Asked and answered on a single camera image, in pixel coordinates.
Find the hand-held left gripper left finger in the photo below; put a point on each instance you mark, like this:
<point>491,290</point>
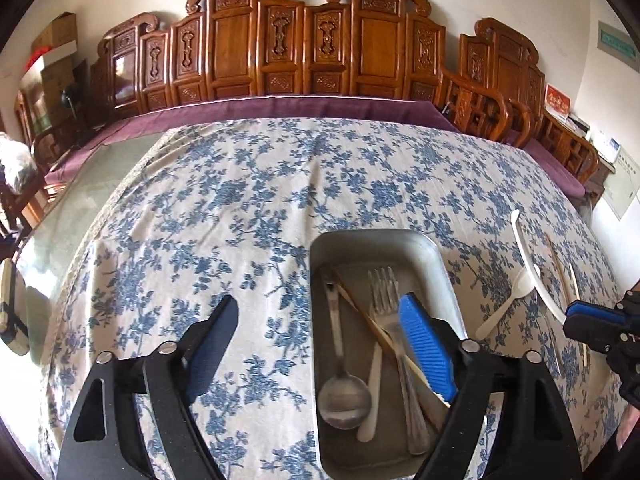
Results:
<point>210,360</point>

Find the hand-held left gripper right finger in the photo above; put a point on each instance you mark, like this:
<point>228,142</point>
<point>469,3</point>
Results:
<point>427,355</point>

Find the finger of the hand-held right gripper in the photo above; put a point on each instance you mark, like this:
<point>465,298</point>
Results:
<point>595,310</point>
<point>592,332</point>

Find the wooden chopstick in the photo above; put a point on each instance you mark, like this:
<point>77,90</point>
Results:
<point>370,322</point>
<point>555,260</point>
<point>573,280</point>

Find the metal fork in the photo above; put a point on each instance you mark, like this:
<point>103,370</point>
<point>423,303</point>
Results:
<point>385,300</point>

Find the white plastic spoon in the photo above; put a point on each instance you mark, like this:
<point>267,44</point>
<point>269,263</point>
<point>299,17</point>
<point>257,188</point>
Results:
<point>500,317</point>
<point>370,410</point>

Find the white plastic knife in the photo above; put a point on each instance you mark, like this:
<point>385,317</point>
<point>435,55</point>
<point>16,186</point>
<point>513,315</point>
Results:
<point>525,255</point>

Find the metal spoon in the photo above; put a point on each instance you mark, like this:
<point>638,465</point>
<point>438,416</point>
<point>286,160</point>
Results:
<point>345,402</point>

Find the rectangular metal tray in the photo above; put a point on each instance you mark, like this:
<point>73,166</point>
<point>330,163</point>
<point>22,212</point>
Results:
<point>360,250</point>

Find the person's right forearm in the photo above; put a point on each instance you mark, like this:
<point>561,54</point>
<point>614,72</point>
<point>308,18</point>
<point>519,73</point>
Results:
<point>631,430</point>

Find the wooden side table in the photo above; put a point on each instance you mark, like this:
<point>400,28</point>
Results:
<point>602,167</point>

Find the purple armchair cushion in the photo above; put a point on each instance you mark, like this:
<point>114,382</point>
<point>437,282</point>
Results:
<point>555,170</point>

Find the blue floral tablecloth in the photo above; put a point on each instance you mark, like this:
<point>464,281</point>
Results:
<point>250,200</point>

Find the cream block with black band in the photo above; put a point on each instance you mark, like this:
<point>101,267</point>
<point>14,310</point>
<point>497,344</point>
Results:
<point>12,305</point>

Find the red sign card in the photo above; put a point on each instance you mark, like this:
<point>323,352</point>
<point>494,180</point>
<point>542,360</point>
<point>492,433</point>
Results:
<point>557,102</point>

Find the carved wooden chair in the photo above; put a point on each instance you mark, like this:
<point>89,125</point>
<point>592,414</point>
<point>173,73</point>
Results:
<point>20,210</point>

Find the carved wooden armchair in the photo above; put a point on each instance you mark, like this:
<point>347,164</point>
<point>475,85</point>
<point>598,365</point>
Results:
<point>505,70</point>

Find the purple sofa cushion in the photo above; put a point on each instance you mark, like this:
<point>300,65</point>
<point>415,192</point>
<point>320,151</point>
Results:
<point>280,109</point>

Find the white plastic bag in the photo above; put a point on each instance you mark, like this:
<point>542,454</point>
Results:
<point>17,162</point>

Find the black fan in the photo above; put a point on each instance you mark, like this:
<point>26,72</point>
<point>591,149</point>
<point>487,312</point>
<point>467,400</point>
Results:
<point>72,100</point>

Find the carved wooden sofa bench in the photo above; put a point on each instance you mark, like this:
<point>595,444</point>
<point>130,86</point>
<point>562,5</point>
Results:
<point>300,45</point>

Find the white box with red flowers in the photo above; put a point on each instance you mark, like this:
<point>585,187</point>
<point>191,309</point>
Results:
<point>50,57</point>

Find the brown cardboard box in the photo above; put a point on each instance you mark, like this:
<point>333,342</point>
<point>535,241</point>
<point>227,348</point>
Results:
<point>56,32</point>

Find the white wall notice sheet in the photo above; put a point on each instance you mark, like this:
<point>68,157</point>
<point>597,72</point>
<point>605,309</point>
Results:
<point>622,185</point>

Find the grey wall panel box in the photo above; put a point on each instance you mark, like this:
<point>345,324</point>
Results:
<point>620,45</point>

